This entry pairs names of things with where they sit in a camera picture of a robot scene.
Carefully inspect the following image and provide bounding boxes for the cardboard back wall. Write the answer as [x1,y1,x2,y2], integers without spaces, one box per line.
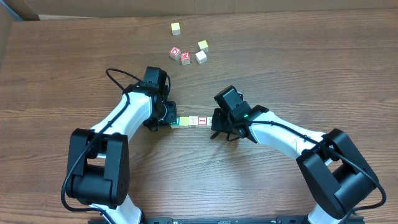
[4,0,397,20]

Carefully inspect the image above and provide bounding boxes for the white block green side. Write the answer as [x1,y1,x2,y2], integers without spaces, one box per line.
[188,116,198,128]

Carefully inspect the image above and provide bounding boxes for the white block right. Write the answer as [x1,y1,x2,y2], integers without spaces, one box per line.
[195,50,208,64]

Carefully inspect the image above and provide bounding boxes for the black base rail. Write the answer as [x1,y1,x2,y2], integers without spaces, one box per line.
[146,216,306,224]

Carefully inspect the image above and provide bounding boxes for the white block with blue side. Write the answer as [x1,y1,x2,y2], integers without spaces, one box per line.
[206,116,212,128]

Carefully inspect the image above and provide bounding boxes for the yellow block far top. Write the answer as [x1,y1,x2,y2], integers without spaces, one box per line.
[170,22,181,35]

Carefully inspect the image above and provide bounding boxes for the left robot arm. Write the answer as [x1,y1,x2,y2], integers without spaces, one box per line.
[60,67,177,224]

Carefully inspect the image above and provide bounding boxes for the green letter block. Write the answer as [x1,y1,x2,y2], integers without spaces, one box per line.
[170,117,180,128]

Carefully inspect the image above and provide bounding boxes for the red block letter I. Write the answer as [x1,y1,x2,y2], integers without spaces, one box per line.
[198,116,208,128]

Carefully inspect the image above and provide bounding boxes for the yellow block upper right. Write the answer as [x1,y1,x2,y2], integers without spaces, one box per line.
[198,40,209,52]

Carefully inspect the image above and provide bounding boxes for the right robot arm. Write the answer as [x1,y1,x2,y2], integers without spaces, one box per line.
[211,86,386,223]

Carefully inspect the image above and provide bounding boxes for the red block with circle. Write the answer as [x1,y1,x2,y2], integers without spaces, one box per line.
[169,47,181,60]

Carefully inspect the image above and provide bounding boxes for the yellow block letter B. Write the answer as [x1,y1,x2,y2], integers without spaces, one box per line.
[179,116,189,128]

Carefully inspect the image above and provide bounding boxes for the yellow block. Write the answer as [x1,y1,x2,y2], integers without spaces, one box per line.
[198,40,209,52]
[170,22,181,35]

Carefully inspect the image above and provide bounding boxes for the red block letter M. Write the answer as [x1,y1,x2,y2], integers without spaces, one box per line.
[180,52,191,65]

